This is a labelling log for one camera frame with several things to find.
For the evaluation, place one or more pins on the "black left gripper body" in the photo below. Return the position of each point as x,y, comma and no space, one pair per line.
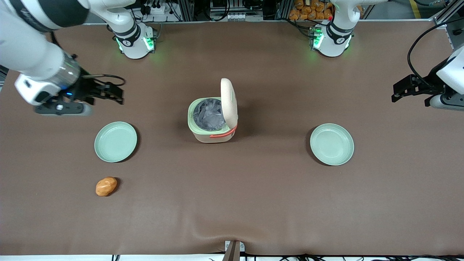
430,83

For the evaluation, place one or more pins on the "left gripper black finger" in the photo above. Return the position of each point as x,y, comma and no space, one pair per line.
398,92
407,80

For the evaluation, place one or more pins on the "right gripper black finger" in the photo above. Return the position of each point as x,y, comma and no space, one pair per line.
114,89
112,99

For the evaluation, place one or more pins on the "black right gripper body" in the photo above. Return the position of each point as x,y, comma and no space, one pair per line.
86,88

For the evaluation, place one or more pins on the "small lidded trash bin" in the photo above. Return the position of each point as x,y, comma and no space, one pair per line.
214,134

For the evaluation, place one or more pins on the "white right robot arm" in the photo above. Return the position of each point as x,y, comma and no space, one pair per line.
29,47

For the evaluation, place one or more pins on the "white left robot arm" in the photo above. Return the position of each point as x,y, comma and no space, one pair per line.
335,36

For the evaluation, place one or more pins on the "mint green round plate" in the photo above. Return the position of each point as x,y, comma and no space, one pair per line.
116,142
332,144

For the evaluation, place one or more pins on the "brown toy potato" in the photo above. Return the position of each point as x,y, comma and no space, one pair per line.
106,186

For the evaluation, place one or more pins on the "white power strip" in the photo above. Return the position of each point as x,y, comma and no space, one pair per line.
157,8

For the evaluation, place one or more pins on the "crumpled grey plastic liner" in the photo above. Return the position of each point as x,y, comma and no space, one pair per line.
208,114

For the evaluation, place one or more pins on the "bag of orange items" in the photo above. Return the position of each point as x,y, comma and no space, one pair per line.
308,11

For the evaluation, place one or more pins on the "metal table clamp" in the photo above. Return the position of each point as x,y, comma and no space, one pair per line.
233,251

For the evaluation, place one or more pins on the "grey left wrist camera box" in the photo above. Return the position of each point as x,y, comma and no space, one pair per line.
447,102

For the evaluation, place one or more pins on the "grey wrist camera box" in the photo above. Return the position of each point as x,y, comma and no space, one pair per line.
63,108
447,102

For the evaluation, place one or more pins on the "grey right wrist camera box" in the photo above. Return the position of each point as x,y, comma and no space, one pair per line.
63,108

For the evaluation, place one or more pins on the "aluminium frame profile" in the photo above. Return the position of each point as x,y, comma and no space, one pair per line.
447,12

